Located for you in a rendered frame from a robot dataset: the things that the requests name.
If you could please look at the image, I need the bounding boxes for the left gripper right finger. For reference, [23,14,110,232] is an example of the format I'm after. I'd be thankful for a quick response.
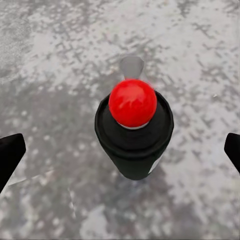
[223,132,240,173]

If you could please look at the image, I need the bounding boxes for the pesticide atomizer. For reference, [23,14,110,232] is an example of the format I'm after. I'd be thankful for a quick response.
[94,56,175,182]

